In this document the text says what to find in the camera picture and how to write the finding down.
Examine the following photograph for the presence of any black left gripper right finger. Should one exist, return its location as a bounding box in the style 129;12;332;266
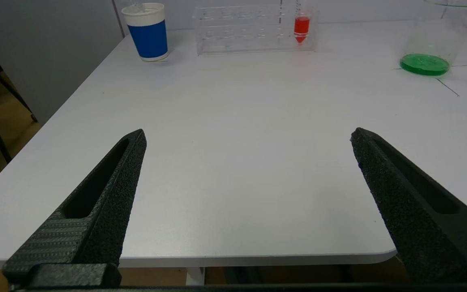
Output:
350;127;467;284

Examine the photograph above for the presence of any blue and white paper cup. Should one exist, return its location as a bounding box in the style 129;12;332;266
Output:
121;3;169;62

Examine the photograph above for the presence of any unlabelled test tube red pigment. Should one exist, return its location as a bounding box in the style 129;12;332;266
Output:
293;0;311;44

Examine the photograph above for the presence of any white table leg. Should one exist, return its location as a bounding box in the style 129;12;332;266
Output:
186;266;206;285

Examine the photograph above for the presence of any clear glass beaker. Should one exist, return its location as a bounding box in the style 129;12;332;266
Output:
399;0;467;77

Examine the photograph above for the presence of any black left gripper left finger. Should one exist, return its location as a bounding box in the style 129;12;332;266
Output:
2;129;147;290

